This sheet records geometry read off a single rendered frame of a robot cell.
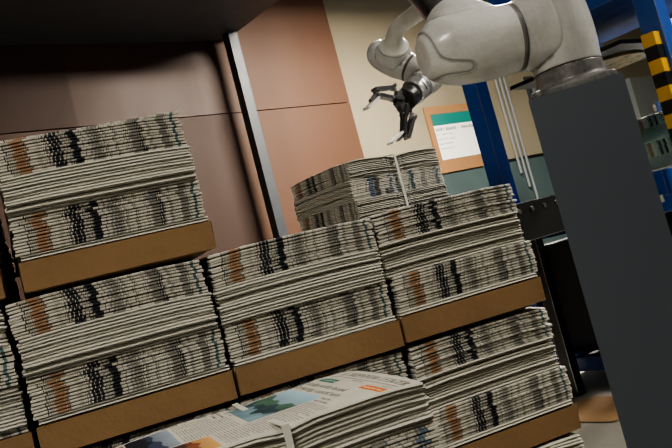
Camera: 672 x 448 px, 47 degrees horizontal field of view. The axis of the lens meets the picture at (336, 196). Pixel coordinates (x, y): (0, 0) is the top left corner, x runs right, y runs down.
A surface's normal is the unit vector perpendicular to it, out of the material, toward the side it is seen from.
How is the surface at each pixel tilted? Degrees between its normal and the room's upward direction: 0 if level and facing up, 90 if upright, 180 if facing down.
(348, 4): 90
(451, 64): 129
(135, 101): 90
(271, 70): 90
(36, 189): 90
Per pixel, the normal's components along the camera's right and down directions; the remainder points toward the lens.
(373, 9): 0.60, -0.22
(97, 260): 0.37, -0.12
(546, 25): 0.07, -0.09
